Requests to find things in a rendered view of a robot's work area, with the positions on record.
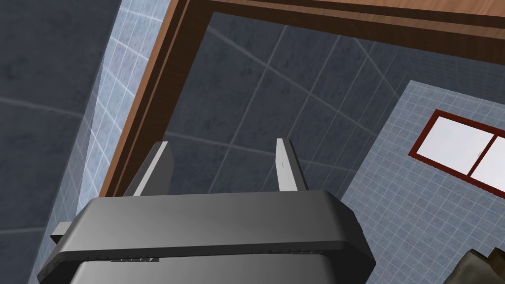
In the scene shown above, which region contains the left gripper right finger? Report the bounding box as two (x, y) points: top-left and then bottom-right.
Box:
(276, 138), (309, 193)

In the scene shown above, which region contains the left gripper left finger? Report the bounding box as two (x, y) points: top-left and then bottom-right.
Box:
(123, 141), (175, 198)

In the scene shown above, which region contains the red-framed window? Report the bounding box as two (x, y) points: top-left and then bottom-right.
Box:
(407, 109), (505, 200)

